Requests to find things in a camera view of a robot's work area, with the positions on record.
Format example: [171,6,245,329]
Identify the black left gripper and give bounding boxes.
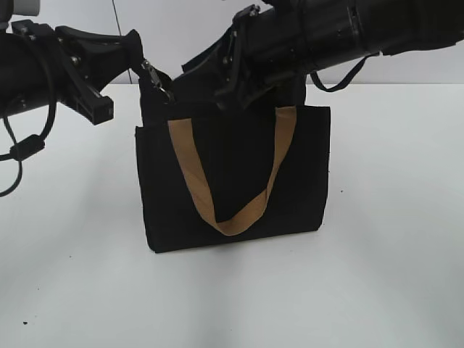
[12,20,174,125]

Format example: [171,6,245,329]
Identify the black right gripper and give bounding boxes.
[170,1,312,109]

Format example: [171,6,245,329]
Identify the black tote bag tan handles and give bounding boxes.
[135,77,331,254]

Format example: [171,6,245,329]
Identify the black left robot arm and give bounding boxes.
[1,1,172,125]

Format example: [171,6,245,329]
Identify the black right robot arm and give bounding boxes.
[171,1,463,108]

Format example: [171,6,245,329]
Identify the black right arm strap cable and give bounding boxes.
[310,54,373,91]

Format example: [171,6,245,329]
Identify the black cable with ferrite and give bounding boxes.
[0,21,59,199]

